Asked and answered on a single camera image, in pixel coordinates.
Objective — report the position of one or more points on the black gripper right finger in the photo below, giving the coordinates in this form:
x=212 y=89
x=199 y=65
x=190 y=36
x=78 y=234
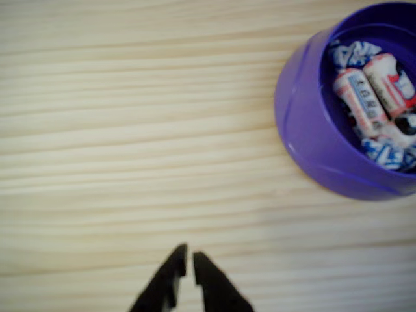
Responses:
x=217 y=292

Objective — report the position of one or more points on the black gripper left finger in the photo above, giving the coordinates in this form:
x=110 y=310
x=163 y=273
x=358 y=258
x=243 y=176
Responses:
x=165 y=286

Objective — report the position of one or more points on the purple plastic bowl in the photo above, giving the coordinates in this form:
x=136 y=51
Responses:
x=302 y=123

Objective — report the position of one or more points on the white red blue wrapped candy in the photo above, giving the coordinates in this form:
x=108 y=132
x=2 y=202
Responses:
x=357 y=94
x=385 y=87
x=404 y=126

